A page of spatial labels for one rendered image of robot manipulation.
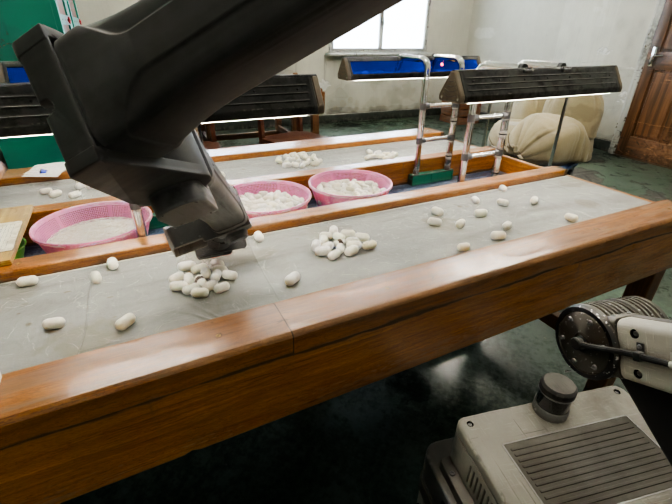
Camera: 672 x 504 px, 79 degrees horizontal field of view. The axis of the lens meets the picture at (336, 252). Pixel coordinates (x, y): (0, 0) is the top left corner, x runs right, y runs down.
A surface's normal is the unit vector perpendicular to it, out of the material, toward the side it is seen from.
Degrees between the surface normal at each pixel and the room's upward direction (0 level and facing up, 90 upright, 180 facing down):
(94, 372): 0
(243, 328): 0
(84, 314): 0
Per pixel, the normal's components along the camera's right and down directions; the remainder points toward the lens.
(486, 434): 0.00, -0.88
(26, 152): 0.41, 0.43
